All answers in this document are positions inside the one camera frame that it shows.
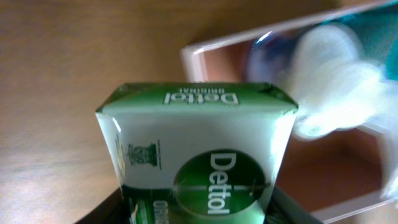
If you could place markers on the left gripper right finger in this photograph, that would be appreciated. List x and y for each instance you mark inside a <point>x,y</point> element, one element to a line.
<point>285,210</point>

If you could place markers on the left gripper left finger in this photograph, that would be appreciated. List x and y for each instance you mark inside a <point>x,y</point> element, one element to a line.
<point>109,211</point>

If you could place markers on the green Dettol soap box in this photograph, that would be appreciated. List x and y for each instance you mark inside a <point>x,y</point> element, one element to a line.
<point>197,152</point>

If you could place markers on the clear dark liquid bottle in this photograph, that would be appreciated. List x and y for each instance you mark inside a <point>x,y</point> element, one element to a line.
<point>337,88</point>

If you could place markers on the teal mouthwash bottle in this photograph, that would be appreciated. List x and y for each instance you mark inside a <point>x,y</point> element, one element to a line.
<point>374,35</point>

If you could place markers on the white cardboard box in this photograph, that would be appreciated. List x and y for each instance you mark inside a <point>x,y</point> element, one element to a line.
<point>337,178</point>

